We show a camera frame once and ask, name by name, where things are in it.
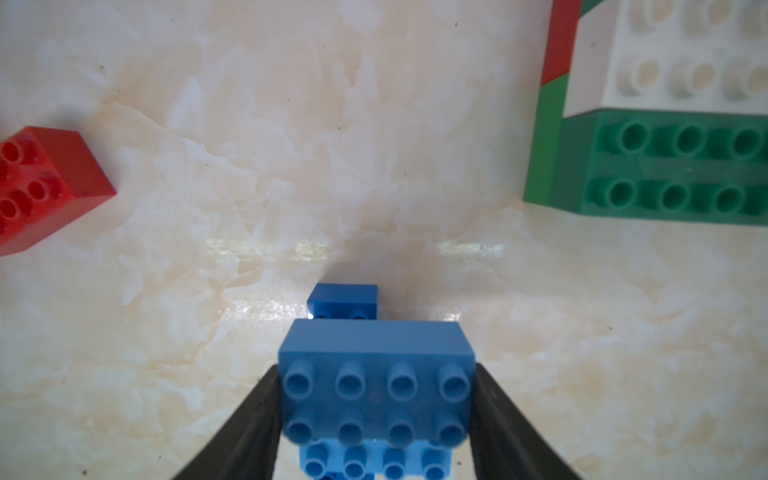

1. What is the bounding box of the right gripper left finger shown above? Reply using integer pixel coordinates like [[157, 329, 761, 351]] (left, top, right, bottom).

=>
[[175, 365, 282, 480]]

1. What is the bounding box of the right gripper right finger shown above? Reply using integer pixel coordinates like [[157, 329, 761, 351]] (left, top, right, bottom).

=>
[[469, 363, 579, 480]]

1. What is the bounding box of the light blue lego brick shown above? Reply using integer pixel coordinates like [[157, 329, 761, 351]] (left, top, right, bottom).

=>
[[307, 283, 378, 320]]

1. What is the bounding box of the small red lego brick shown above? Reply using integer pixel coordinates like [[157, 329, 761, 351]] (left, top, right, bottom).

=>
[[541, 0, 581, 85]]

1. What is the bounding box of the white lego brick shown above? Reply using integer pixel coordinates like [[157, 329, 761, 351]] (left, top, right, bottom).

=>
[[563, 1, 767, 117]]

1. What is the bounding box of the small green lego brick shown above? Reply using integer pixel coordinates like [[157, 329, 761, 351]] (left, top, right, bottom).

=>
[[523, 73, 570, 206]]

